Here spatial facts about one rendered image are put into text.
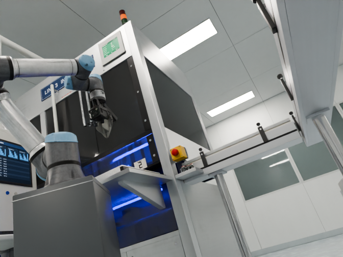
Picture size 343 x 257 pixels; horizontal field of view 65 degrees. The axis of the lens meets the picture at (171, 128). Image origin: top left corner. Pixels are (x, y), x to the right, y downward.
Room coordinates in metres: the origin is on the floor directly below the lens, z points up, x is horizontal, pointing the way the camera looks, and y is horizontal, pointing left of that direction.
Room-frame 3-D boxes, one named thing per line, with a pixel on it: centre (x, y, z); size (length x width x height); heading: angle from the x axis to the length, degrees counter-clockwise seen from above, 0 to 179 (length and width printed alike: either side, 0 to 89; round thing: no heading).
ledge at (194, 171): (1.52, -0.03, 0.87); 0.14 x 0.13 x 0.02; 158
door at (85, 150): (1.77, 0.73, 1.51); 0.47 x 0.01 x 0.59; 68
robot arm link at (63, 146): (0.92, 0.42, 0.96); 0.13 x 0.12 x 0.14; 41
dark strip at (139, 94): (1.52, 0.14, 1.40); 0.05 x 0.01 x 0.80; 68
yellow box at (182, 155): (1.49, 0.00, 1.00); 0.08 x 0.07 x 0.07; 158
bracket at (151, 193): (1.37, 0.23, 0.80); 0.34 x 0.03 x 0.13; 158
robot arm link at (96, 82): (1.18, 0.32, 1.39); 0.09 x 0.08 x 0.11; 131
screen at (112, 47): (1.55, 0.26, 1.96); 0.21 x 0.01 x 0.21; 68
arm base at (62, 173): (0.92, 0.42, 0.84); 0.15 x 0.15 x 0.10
